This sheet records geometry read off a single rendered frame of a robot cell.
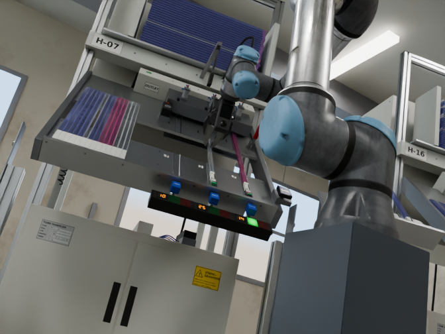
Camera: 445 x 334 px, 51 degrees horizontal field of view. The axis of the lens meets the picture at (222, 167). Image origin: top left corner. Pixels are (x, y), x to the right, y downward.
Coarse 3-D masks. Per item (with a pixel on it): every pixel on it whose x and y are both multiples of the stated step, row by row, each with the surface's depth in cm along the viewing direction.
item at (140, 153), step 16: (128, 144) 140; (144, 144) 144; (144, 160) 134; (160, 160) 138; (176, 160) 142; (192, 160) 146; (192, 176) 136; (208, 176) 140; (224, 176) 145; (240, 176) 149; (240, 192) 139; (256, 192) 143
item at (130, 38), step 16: (144, 0) 194; (256, 0) 222; (272, 0) 223; (96, 32) 187; (112, 32) 186; (128, 32) 187; (272, 32) 210; (112, 48) 187; (144, 48) 192; (160, 48) 190; (272, 48) 206; (192, 64) 195; (16, 144) 121; (144, 224) 158; (288, 224) 139; (176, 240) 163; (192, 240) 163
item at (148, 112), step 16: (96, 80) 180; (128, 96) 178; (144, 96) 185; (144, 112) 169; (160, 128) 162; (176, 128) 166; (192, 128) 172; (192, 144) 170; (224, 144) 169; (240, 144) 176
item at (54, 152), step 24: (48, 144) 121; (72, 144) 122; (72, 168) 124; (96, 168) 125; (120, 168) 125; (144, 168) 126; (168, 192) 129; (192, 192) 130; (216, 192) 130; (264, 216) 135
